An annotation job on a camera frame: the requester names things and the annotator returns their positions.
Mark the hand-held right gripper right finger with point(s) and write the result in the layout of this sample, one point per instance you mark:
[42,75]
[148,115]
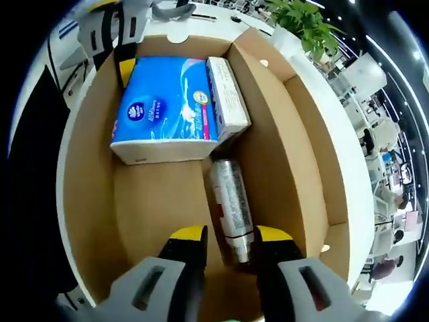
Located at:
[278,268]

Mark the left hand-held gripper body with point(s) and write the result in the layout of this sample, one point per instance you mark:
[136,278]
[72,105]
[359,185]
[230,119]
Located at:
[83,8]

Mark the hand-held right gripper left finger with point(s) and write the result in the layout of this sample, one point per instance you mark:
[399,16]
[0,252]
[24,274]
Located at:
[187,268]

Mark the blue soft tissue pack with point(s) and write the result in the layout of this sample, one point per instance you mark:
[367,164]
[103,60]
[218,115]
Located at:
[161,107]

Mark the brown cardboard shoe box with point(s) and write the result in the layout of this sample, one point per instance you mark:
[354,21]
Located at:
[167,201]

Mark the white cardboard medicine box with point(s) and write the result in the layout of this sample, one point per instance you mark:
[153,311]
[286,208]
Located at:
[231,100]

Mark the grey chair backrest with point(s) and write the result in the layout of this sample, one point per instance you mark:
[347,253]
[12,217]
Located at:
[174,11]

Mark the black slim device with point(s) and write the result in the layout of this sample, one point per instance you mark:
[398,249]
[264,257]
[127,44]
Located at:
[202,17]

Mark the black gooseneck desk microphone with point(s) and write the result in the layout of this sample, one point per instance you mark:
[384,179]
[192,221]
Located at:
[236,19]

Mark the small pink monitor screen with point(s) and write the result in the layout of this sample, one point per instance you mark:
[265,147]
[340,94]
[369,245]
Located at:
[412,219]

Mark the green potted plant white pot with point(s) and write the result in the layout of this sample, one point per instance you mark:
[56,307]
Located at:
[301,20]

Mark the white square pillar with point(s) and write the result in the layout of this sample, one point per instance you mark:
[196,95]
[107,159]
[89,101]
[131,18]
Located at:
[363,77]

